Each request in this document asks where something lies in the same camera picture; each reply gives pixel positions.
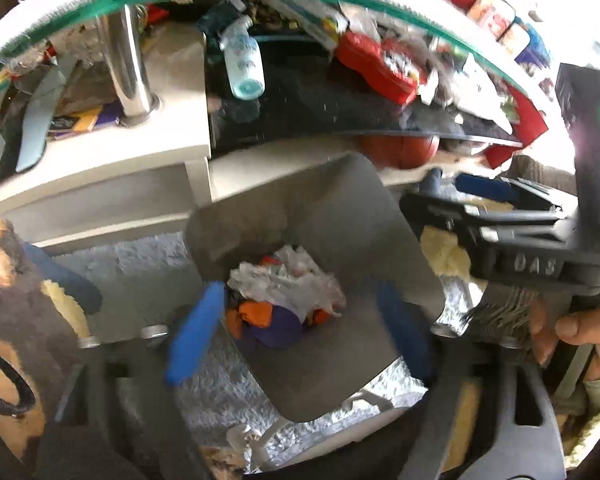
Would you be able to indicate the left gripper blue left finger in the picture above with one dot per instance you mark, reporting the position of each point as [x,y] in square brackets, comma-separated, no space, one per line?
[192,340]

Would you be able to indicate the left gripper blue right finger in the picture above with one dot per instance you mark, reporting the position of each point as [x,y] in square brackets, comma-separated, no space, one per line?
[408,328]

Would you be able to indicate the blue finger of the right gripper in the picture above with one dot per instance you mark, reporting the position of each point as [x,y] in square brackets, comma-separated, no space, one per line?
[491,189]

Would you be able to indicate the orange wrapper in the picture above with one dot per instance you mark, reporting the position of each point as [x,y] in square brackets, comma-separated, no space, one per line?
[248,314]

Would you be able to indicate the white tissue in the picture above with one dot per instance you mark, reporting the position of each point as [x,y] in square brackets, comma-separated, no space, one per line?
[290,279]

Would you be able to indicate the grey trash bin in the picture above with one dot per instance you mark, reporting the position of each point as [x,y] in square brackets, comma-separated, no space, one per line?
[321,238]

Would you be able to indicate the person's right hand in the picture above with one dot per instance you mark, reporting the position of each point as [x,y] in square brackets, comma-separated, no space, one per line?
[575,328]

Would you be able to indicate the basketball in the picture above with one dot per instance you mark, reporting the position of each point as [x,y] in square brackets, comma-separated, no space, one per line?
[399,152]

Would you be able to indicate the red snack package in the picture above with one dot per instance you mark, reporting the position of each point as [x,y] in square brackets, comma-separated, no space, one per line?
[388,67]

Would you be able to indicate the white baby bottle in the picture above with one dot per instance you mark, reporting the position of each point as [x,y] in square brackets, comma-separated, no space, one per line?
[243,60]

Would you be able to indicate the chrome table leg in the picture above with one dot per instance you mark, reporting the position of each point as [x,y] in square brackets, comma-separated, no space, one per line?
[119,35]

